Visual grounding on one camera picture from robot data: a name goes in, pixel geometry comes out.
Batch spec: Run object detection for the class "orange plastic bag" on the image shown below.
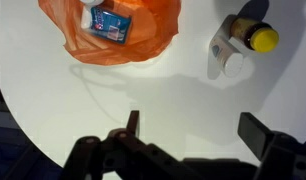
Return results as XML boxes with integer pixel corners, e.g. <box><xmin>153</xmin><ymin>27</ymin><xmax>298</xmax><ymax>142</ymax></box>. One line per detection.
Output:
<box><xmin>38</xmin><ymin>0</ymin><xmax>181</xmax><ymax>66</ymax></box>

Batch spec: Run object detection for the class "blue packet in bag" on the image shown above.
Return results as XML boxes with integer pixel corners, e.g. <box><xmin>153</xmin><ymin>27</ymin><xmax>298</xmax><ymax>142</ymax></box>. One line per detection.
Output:
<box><xmin>90</xmin><ymin>7</ymin><xmax>131</xmax><ymax>44</ymax></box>

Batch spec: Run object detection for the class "brown bottle yellow cap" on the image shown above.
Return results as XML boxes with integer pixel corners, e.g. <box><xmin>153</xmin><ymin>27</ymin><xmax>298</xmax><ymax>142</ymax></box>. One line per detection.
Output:
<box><xmin>230</xmin><ymin>17</ymin><xmax>279</xmax><ymax>53</ymax></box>

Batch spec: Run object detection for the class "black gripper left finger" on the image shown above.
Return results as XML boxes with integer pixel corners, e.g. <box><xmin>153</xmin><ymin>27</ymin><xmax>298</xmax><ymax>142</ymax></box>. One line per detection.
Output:
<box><xmin>63</xmin><ymin>110</ymin><xmax>180</xmax><ymax>180</ymax></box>

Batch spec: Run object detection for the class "white and orange container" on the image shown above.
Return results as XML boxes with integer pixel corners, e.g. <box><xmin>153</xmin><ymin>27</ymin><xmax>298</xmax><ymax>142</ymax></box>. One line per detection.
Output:
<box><xmin>80</xmin><ymin>0</ymin><xmax>104</xmax><ymax>29</ymax></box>

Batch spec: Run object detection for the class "white cylindrical can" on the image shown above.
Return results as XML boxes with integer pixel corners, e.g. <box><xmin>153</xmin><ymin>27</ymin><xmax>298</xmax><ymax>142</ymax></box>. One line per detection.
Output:
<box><xmin>208</xmin><ymin>36</ymin><xmax>244</xmax><ymax>79</ymax></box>

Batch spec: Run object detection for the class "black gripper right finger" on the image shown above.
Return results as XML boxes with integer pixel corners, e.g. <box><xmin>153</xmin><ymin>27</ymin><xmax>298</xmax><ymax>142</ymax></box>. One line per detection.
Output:
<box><xmin>237</xmin><ymin>112</ymin><xmax>306</xmax><ymax>180</ymax></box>

